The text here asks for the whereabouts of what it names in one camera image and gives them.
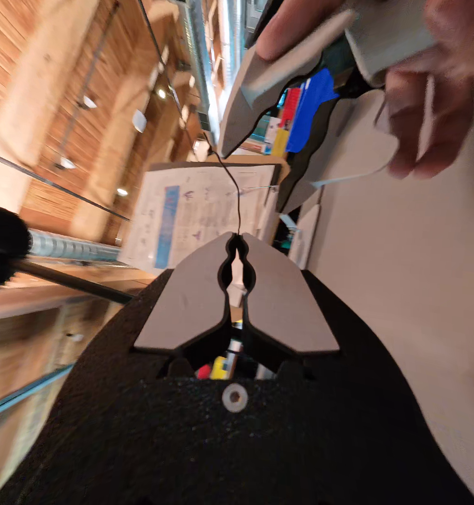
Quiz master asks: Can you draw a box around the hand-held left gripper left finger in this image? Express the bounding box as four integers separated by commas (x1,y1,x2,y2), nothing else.
134,232,238,371

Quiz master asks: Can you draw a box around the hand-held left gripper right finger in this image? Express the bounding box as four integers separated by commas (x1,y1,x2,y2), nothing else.
237,233,340,372

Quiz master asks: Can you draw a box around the person's right hand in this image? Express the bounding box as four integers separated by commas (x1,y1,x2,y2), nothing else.
256,0,474,180

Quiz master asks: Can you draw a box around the black fuzzy round object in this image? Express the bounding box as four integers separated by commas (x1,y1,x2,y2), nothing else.
0,205,32,296

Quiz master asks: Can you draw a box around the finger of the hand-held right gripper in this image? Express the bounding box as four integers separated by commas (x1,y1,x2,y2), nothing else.
220,10,358,159
276,89,400,215

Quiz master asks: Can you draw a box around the dark metal rod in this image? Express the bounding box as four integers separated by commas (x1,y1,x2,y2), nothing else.
12,258,136,305

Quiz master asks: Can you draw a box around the corrugated metal duct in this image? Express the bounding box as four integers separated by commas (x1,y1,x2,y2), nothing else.
27,229,124,264

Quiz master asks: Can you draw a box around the grey desk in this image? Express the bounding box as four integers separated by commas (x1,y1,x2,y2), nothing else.
300,99,474,505

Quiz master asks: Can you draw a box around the blue storage bin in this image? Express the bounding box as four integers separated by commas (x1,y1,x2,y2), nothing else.
286,69,339,153

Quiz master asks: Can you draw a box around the printed paper sheet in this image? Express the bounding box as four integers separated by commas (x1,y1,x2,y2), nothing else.
119,164,281,277

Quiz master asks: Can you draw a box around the wooden clipboard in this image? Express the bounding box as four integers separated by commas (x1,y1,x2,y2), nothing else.
148,154,291,245

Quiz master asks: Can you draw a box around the metal ventilation duct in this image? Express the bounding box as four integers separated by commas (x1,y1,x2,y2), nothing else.
176,0,222,137

